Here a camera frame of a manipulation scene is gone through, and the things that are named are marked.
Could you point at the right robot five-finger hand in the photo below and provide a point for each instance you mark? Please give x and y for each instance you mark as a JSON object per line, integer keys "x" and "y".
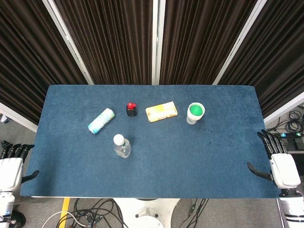
{"x": 283, "y": 169}

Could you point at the small red-capped black bottle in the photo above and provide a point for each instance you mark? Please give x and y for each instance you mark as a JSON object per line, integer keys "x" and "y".
{"x": 131, "y": 111}

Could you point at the blue table mat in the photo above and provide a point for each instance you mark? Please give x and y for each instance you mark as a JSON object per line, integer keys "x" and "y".
{"x": 166, "y": 161}

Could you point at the transparent plastic bottle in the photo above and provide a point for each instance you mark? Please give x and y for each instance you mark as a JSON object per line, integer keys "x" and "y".
{"x": 123, "y": 150}

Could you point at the yellow floor tape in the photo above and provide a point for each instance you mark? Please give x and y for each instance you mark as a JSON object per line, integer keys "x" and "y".
{"x": 64, "y": 210}

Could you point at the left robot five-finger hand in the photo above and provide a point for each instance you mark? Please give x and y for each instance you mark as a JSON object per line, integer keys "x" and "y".
{"x": 10, "y": 171}

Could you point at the white frame post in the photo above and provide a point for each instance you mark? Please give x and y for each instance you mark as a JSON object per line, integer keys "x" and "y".
{"x": 240, "y": 45}
{"x": 69, "y": 42}
{"x": 158, "y": 40}

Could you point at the white bottle cap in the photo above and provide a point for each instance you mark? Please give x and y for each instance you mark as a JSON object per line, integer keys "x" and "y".
{"x": 118, "y": 139}

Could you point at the dark brown curtain panel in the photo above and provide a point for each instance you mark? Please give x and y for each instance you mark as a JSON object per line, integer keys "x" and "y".
{"x": 275, "y": 59}
{"x": 28, "y": 59}
{"x": 202, "y": 40}
{"x": 109, "y": 40}

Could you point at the blue-green white tissue pack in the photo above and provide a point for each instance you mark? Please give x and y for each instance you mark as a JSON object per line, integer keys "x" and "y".
{"x": 101, "y": 121}

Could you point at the yellow cardboard box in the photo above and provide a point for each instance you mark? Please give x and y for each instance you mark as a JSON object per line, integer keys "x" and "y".
{"x": 161, "y": 111}

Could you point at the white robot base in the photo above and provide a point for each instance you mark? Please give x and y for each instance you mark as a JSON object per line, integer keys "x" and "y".
{"x": 147, "y": 213}

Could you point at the white cup green lid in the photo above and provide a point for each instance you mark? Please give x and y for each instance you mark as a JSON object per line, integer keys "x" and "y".
{"x": 192, "y": 120}

